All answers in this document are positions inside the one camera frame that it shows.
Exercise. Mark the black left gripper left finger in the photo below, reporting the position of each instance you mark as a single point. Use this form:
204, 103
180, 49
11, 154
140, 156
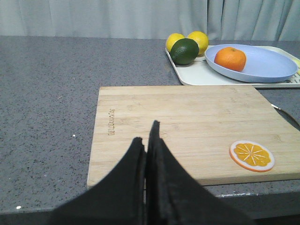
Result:
116, 200

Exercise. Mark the wooden cutting board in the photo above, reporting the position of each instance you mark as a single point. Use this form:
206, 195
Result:
198, 124

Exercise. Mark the metal cutting board handle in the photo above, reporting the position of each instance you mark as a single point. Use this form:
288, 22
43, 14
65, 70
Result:
287, 117

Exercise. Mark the orange slice coaster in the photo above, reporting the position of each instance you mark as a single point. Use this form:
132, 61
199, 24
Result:
251, 156

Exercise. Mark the light blue plate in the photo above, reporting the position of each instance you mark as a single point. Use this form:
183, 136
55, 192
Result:
262, 65

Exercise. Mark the orange fruit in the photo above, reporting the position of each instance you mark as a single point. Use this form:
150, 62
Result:
231, 58

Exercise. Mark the yellow lemon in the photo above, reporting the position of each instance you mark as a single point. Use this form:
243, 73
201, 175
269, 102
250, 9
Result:
201, 39
172, 39

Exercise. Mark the grey white curtain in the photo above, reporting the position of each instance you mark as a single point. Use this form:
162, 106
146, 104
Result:
269, 20

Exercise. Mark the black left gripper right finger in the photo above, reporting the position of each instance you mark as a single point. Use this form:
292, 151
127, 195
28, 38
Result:
173, 197

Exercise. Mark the green lime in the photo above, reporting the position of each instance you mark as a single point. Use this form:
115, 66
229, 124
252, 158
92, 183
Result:
184, 51

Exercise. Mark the cream white tray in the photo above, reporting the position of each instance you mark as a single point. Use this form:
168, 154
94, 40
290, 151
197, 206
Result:
200, 73

